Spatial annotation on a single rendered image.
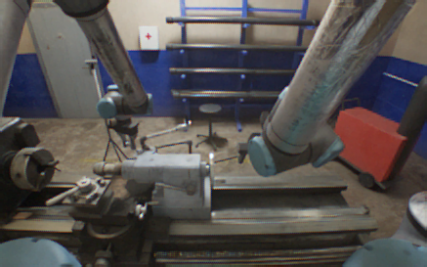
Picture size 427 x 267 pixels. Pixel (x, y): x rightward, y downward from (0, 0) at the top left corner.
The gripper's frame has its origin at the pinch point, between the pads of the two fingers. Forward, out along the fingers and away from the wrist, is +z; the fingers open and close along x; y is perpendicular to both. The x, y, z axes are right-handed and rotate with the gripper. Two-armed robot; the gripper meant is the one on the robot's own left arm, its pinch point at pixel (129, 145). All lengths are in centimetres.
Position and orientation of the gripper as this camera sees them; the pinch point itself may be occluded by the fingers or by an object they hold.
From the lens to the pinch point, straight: 125.6
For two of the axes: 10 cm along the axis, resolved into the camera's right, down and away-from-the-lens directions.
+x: -9.2, -2.0, 3.3
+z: -0.1, 8.7, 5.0
